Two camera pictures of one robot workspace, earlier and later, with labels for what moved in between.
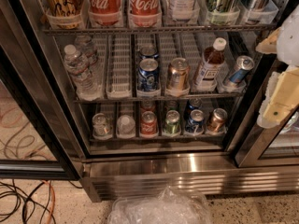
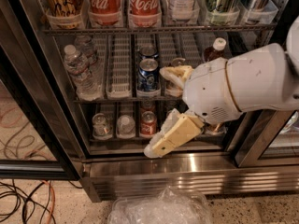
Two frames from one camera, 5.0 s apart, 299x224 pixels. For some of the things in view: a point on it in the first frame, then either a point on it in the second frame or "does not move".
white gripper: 290,41 -> 207,91
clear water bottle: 88,87 does not move
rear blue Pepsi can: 149,52 does not move
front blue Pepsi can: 149,76 does not move
